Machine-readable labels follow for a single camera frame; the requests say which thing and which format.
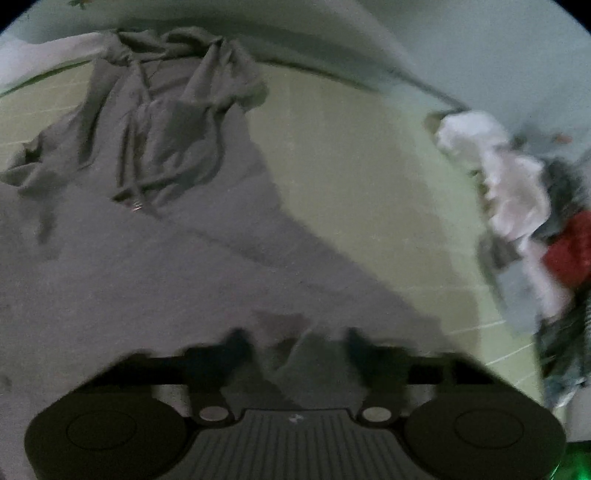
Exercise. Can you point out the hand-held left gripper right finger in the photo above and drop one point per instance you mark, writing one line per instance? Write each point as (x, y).
(358, 346)

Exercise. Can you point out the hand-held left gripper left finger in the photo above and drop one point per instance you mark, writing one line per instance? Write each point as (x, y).
(238, 346)

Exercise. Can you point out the grey zip hoodie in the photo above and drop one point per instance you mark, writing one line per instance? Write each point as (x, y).
(138, 277)

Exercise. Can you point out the pile of mixed clothes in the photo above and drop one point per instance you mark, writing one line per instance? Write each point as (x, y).
(512, 194)

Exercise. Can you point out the grey-blue garment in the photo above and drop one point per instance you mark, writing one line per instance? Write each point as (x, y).
(515, 290)

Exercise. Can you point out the dark patterned cloth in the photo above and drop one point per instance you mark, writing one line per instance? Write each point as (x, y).
(565, 350)

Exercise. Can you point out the red garment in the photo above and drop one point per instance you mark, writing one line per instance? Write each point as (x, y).
(570, 254)

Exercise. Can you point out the dark grey garment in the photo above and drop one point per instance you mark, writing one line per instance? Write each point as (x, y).
(565, 189)

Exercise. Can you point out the light blue carrot-print blanket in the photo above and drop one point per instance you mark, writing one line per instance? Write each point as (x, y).
(461, 46)

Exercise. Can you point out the white bed cloth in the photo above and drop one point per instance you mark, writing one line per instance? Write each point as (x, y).
(41, 55)

